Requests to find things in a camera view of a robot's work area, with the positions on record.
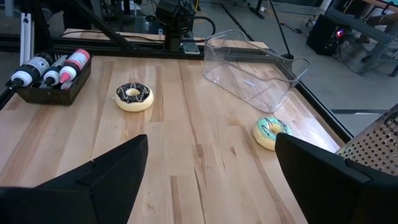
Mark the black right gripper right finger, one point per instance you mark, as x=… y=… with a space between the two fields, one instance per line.
x=326 y=193

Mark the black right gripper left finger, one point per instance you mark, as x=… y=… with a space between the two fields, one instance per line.
x=93 y=193

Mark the mint frosted donut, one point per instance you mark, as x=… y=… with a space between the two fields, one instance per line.
x=262 y=137

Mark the pink red bottle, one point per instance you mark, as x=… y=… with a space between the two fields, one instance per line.
x=77 y=60

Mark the clear plastic bin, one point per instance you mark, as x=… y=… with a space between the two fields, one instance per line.
x=248 y=81

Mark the black bottle white cap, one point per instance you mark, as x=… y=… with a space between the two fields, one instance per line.
x=34 y=67

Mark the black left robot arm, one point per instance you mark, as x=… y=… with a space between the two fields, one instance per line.
x=174 y=18

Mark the black mesh basket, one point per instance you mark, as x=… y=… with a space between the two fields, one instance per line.
x=46 y=96

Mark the slim grey bottle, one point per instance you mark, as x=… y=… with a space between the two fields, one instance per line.
x=53 y=76

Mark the black computer case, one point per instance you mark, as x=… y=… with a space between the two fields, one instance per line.
x=323 y=37

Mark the grey desk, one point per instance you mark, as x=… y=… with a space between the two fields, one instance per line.
x=354 y=23

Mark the white aluminium profile post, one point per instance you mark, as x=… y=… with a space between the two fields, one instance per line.
x=26 y=37

